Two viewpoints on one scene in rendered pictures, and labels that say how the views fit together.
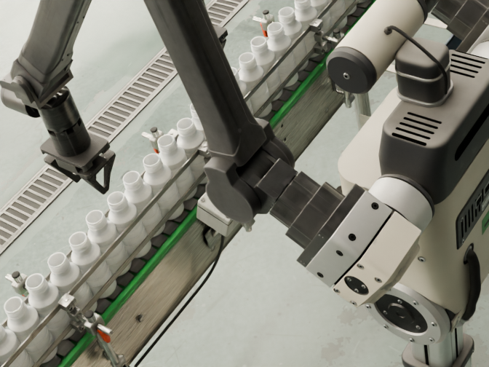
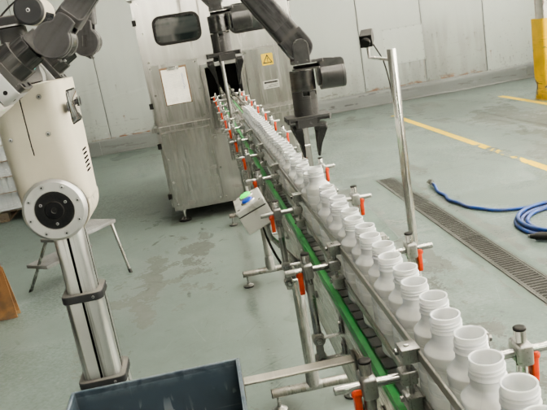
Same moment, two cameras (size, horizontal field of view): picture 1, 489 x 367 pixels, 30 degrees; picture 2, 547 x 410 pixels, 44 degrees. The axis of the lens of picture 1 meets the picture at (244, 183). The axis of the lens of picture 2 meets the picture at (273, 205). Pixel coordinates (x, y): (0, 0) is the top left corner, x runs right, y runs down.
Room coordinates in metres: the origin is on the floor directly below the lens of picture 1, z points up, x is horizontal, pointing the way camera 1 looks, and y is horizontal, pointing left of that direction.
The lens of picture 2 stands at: (2.42, -1.29, 1.52)
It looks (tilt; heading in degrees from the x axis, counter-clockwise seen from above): 14 degrees down; 128
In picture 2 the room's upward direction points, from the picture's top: 10 degrees counter-clockwise
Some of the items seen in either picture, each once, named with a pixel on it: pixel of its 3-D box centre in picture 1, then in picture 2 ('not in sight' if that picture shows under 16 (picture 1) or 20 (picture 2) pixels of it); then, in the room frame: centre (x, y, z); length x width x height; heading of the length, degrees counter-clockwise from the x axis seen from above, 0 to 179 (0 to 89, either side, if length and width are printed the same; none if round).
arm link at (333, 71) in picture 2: not in sight; (317, 63); (1.58, 0.03, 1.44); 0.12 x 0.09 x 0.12; 42
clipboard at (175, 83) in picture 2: not in sight; (176, 85); (-1.70, 2.91, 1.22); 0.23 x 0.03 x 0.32; 43
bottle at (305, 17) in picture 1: (306, 25); (359, 259); (1.79, -0.26, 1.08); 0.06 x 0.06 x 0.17
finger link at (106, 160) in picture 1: (91, 170); (220, 71); (1.11, 0.23, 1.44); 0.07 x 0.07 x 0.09; 43
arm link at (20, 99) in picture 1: (30, 87); (229, 10); (1.16, 0.27, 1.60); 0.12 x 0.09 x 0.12; 43
